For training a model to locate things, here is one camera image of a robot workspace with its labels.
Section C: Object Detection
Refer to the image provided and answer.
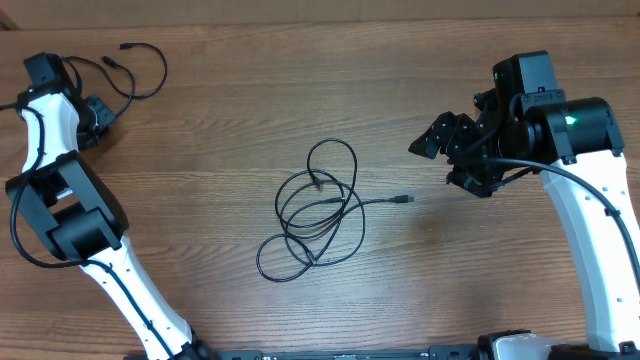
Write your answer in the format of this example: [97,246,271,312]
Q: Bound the black usb cable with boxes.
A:
[62,42,169,121]
[255,172,367,283]
[273,138,416,231]

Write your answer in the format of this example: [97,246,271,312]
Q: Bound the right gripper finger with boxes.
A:
[408,112,456,159]
[446,114,478,163]

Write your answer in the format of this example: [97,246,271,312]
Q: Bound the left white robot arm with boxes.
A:
[5,53,215,359]

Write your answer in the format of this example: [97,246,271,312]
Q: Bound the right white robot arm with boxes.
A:
[410,51,639,359]

